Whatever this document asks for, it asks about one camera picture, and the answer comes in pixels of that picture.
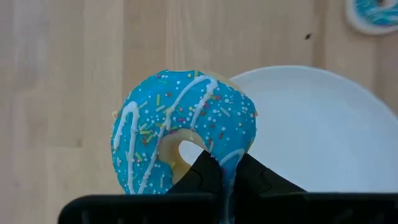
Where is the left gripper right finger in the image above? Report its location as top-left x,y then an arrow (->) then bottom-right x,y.
233,152 -> 398,224

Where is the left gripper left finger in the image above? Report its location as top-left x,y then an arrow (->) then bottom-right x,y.
58,150 -> 223,224

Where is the blue white-drizzled donut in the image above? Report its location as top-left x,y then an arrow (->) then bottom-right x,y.
110,68 -> 259,224

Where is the light blue frosted donut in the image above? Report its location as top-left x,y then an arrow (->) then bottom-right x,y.
345,0 -> 398,35

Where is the white round plate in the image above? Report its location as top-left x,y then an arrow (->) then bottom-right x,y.
178,64 -> 398,194

